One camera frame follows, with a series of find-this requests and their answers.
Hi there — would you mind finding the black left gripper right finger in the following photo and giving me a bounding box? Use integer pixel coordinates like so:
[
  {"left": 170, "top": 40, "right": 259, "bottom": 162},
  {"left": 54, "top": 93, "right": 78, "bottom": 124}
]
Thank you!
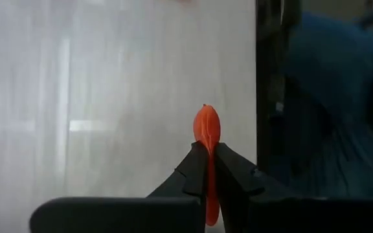
[{"left": 212, "top": 141, "right": 373, "bottom": 233}]

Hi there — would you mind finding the small red chili pepper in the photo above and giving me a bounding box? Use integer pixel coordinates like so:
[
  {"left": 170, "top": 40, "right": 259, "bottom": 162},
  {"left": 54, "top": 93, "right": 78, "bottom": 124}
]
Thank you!
[{"left": 192, "top": 104, "right": 221, "bottom": 227}]

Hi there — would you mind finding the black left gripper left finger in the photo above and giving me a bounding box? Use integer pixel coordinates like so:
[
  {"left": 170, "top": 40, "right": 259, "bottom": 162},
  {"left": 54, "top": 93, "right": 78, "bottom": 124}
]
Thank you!
[{"left": 28, "top": 141, "right": 210, "bottom": 233}]

